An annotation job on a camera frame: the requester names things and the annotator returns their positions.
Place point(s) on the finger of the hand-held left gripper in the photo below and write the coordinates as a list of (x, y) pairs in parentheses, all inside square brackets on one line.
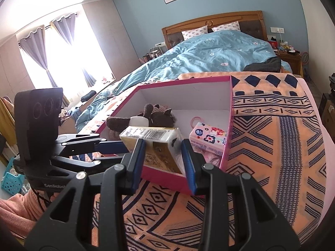
[(83, 167), (112, 146)]

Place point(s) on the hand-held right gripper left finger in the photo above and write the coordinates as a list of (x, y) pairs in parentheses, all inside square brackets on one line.
[(138, 167)]

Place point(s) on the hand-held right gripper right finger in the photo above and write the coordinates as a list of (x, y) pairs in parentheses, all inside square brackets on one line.
[(190, 167)]

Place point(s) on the yellow white carton box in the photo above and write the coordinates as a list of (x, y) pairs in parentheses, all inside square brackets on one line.
[(157, 157)]

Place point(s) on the grey furry plush toy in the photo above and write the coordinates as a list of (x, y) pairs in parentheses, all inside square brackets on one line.
[(159, 119)]

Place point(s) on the pink cardboard box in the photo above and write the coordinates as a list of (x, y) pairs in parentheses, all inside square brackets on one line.
[(183, 96)]

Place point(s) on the person's left forearm pink sleeve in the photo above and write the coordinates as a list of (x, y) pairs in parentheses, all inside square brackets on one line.
[(18, 211)]

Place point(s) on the floral tissue pack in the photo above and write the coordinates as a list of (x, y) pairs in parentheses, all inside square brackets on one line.
[(209, 137)]

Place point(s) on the pile of clothes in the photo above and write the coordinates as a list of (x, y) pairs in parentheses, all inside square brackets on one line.
[(72, 115)]

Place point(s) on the blue plastic basket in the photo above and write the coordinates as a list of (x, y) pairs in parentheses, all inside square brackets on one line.
[(13, 180)]

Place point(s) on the dark folded cloth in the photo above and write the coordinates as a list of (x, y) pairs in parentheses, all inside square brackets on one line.
[(89, 96)]

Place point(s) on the purple curtain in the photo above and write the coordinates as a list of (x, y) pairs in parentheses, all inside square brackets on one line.
[(68, 31), (36, 52)]

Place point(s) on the orange patterned blanket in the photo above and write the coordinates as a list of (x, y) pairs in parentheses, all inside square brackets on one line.
[(274, 141)]

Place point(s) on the cluttered bedside table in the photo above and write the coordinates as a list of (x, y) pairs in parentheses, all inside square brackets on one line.
[(154, 52)]

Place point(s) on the blue floral duvet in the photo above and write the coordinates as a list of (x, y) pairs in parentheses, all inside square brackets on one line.
[(204, 55)]

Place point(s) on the black cloth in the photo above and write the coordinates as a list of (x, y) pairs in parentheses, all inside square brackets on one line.
[(264, 64)]

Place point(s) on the pink bed sheet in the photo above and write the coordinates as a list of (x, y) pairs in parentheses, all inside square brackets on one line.
[(318, 125)]

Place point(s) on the white patterned pillow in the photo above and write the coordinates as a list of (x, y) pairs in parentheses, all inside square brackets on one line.
[(195, 33), (227, 26)]

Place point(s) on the wooden nightstand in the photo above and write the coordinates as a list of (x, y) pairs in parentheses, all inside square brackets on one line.
[(291, 62)]

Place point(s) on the red box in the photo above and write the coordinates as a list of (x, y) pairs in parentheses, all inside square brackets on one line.
[(272, 45)]

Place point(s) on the wooden bed headboard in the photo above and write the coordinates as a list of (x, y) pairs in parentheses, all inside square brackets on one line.
[(217, 18)]

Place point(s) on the dark cabinet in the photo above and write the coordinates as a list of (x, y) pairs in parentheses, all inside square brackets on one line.
[(328, 104)]

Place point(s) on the white wall socket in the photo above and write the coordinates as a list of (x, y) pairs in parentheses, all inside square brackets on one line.
[(277, 30)]

